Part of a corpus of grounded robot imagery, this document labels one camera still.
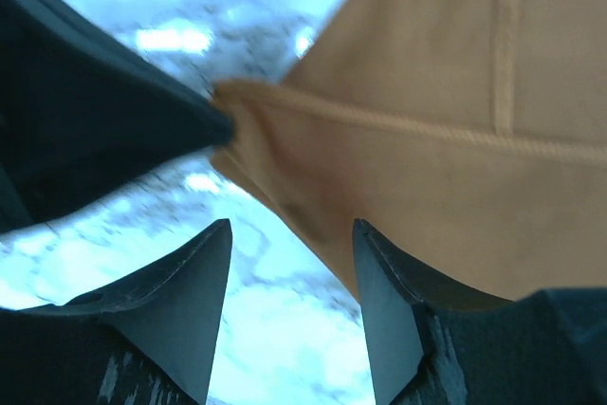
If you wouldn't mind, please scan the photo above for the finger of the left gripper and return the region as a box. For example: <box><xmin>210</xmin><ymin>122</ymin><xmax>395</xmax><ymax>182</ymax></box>
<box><xmin>1</xmin><ymin>0</ymin><xmax>233</xmax><ymax>231</ymax></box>

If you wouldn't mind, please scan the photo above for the brown cloth napkin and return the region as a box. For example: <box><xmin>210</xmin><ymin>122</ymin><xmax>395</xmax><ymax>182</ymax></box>
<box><xmin>212</xmin><ymin>0</ymin><xmax>606</xmax><ymax>300</ymax></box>

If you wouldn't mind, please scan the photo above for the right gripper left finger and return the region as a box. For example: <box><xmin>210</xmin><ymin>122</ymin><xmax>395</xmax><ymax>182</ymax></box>
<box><xmin>1</xmin><ymin>219</ymin><xmax>231</xmax><ymax>404</ymax></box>

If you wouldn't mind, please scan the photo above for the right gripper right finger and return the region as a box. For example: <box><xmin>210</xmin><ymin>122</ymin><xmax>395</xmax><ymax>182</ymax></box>
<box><xmin>353</xmin><ymin>220</ymin><xmax>606</xmax><ymax>405</ymax></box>

